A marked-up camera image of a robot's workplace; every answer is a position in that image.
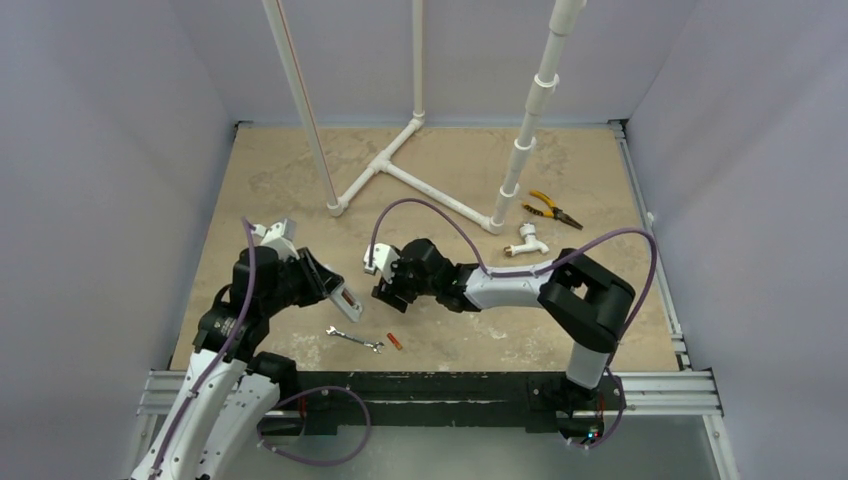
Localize aluminium rail frame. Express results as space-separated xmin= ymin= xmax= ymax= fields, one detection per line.
xmin=124 ymin=126 xmax=730 ymax=479

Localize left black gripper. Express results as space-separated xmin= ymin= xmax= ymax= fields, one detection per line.
xmin=262 ymin=246 xmax=342 ymax=316

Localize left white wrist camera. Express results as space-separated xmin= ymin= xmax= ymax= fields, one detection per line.
xmin=252 ymin=218 xmax=299 ymax=260

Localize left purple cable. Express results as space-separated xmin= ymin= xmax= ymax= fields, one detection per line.
xmin=148 ymin=217 xmax=372 ymax=480

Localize white PVC pipe frame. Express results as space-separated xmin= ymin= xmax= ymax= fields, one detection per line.
xmin=262 ymin=0 xmax=587 ymax=235

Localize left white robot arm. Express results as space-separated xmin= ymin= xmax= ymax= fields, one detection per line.
xmin=130 ymin=241 xmax=361 ymax=479

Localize yellow handled pliers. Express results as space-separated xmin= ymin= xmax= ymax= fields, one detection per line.
xmin=521 ymin=190 xmax=584 ymax=231

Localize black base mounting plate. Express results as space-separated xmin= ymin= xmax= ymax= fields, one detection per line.
xmin=259 ymin=371 xmax=626 ymax=442

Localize silver open-end wrench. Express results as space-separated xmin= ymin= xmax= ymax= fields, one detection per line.
xmin=326 ymin=326 xmax=384 ymax=354

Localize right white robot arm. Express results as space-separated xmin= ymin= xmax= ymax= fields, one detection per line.
xmin=363 ymin=238 xmax=635 ymax=407

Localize red battery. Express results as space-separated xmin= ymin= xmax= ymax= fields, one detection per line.
xmin=387 ymin=332 xmax=403 ymax=351

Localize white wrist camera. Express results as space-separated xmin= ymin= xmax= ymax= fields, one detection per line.
xmin=363 ymin=243 xmax=400 ymax=280
xmin=252 ymin=218 xmax=299 ymax=260

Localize white remote control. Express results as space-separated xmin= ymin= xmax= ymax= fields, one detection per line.
xmin=329 ymin=282 xmax=364 ymax=323

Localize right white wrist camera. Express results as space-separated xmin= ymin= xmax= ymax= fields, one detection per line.
xmin=363 ymin=243 xmax=400 ymax=280

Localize white plastic faucet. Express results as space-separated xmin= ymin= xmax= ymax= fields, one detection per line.
xmin=503 ymin=222 xmax=550 ymax=257

